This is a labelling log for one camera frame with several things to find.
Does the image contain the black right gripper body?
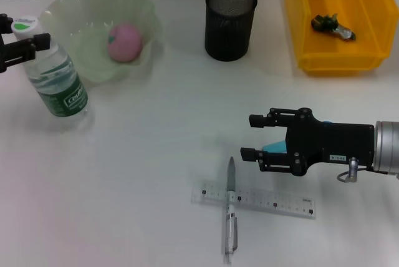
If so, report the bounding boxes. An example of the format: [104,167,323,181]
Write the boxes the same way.
[284,107,377,177]

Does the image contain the clear green-label water bottle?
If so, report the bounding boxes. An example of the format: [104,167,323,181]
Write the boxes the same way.
[11,14,94,132]

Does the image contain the pink toy peach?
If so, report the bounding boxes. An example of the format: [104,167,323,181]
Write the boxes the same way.
[107,22,144,62]

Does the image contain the green plastic wrapper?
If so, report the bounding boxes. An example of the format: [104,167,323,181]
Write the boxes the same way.
[310,13,357,42]

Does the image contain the blue scissors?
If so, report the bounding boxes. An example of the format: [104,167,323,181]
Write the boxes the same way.
[261,120,333,155]

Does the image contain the clear plastic ruler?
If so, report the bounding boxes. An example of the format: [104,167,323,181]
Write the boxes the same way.
[190,178,316,220]

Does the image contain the translucent green fruit plate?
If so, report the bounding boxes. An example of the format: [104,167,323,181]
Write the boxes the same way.
[39,0,165,85]

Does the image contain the grey white pen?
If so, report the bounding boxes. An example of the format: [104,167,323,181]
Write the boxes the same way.
[221,156,239,265]

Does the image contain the black mesh pen holder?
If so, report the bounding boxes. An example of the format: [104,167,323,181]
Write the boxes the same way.
[204,0,259,62]

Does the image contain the yellow plastic bin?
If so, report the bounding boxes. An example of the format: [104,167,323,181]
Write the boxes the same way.
[284,0,394,77]

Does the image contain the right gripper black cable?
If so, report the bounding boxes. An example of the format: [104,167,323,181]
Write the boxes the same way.
[335,157,399,184]

